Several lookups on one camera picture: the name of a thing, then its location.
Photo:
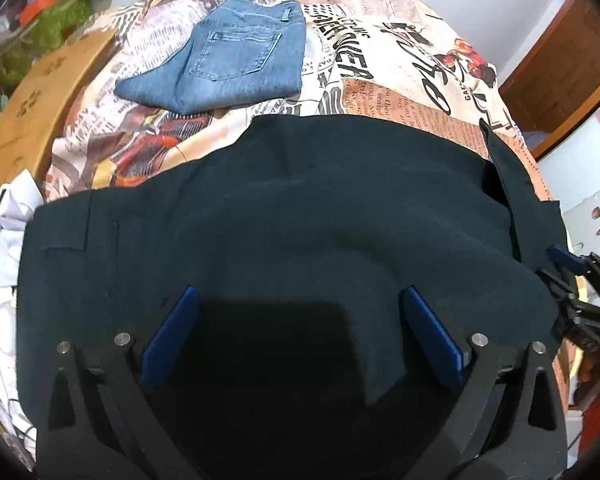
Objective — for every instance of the black pants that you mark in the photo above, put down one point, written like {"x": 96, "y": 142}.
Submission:
{"x": 305, "y": 200}

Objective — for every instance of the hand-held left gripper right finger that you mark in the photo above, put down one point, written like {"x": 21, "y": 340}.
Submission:
{"x": 432, "y": 340}

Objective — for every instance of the green bag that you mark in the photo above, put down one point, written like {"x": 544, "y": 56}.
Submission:
{"x": 55, "y": 25}

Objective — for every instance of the printed blanket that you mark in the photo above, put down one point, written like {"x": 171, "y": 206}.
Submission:
{"x": 405, "y": 60}

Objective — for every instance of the white cloth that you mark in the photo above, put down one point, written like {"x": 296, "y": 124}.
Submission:
{"x": 10, "y": 240}

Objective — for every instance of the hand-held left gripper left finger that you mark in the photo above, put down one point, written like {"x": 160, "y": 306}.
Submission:
{"x": 172, "y": 340}

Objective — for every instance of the folded blue jeans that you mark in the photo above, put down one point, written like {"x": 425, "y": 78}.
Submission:
{"x": 230, "y": 60}

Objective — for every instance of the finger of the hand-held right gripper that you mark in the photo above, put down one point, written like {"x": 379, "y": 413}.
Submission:
{"x": 562, "y": 256}
{"x": 560, "y": 287}

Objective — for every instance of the wooden door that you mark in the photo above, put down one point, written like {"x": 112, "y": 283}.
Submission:
{"x": 570, "y": 70}

